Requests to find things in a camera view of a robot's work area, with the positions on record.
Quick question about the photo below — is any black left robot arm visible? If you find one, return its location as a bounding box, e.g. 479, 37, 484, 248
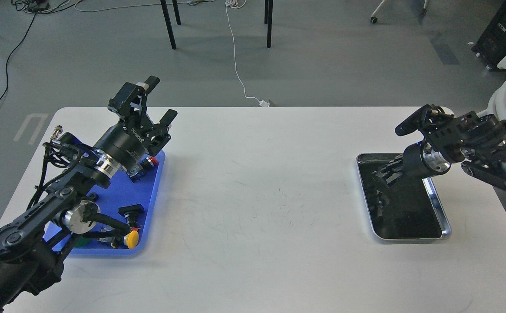
0, 77, 177, 313

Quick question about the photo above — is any white chair base caster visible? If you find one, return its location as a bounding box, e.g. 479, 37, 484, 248
369, 0, 431, 24

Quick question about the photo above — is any white floor cable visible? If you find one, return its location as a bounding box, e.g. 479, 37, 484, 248
225, 0, 270, 107

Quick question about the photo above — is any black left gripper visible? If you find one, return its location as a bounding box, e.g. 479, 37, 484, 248
93, 76, 178, 174

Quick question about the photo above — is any black table leg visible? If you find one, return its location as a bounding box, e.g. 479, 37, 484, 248
264, 0, 274, 48
160, 0, 181, 50

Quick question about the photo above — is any metal tray with black mat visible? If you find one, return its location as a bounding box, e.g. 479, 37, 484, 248
356, 154, 452, 244

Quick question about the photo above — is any blue plastic tray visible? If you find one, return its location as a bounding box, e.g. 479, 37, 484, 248
69, 150, 165, 258

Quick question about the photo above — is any black table leg left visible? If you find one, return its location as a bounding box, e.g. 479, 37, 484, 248
160, 0, 181, 50

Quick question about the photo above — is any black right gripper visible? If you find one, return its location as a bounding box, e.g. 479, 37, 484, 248
377, 144, 451, 187

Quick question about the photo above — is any yellow push button switch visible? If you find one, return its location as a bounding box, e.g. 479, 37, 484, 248
109, 230, 139, 249

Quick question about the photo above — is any black floor cable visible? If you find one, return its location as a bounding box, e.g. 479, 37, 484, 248
0, 0, 51, 164

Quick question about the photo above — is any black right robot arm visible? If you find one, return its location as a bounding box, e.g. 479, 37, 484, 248
374, 105, 506, 191

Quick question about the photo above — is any black equipment case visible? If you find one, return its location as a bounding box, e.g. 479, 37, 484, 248
471, 0, 506, 71

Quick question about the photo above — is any black table leg right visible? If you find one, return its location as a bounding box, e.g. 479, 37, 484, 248
264, 0, 274, 48

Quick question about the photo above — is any red push button switch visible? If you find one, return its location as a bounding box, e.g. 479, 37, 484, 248
126, 156, 159, 182

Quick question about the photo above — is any black push button switch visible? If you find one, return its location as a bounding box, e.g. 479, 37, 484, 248
117, 204, 144, 228

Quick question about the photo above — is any green push button switch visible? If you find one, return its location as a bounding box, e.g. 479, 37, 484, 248
74, 236, 91, 248

